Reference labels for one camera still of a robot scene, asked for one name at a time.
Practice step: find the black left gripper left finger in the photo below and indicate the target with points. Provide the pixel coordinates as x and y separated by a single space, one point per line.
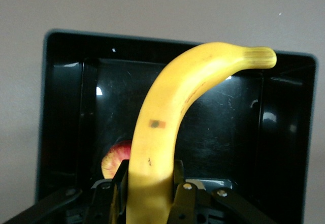
106 201

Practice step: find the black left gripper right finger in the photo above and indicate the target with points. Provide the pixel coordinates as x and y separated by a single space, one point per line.
185 201

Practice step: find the red yellow apple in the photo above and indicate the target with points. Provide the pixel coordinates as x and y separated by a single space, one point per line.
111 158

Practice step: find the yellow banana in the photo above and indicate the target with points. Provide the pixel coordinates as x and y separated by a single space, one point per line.
157 132

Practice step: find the black plastic box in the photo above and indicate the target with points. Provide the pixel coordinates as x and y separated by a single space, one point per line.
228 132

